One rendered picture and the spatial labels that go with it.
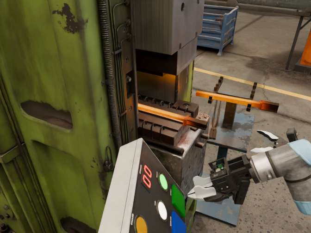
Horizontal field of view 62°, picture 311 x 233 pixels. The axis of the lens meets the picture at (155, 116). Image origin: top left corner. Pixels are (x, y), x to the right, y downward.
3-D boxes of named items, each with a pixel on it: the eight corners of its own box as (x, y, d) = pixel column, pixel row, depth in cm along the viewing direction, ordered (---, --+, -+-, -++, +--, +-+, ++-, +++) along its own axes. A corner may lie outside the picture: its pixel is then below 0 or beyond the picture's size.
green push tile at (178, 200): (184, 197, 85) (174, 183, 81) (185, 216, 79) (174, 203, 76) (179, 198, 85) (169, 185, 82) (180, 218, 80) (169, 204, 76)
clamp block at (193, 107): (198, 114, 139) (199, 104, 135) (192, 122, 133) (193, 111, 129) (177, 108, 144) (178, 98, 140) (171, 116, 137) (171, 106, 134)
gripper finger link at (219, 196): (201, 189, 78) (229, 180, 75) (204, 193, 78) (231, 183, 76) (203, 202, 74) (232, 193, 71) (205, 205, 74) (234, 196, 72)
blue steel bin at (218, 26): (234, 43, 527) (240, 6, 487) (221, 55, 469) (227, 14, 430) (180, 35, 577) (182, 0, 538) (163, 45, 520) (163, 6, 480)
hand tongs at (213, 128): (217, 93, 204) (217, 92, 204) (222, 94, 203) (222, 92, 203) (208, 138, 156) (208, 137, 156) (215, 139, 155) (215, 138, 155)
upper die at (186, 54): (195, 58, 110) (197, 36, 105) (176, 76, 96) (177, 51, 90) (115, 44, 127) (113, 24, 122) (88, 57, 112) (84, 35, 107)
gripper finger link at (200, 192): (181, 186, 77) (209, 176, 74) (189, 198, 80) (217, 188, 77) (181, 194, 74) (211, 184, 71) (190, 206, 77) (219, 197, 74)
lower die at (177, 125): (189, 125, 130) (191, 111, 125) (173, 149, 115) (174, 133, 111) (121, 106, 146) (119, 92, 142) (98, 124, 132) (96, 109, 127)
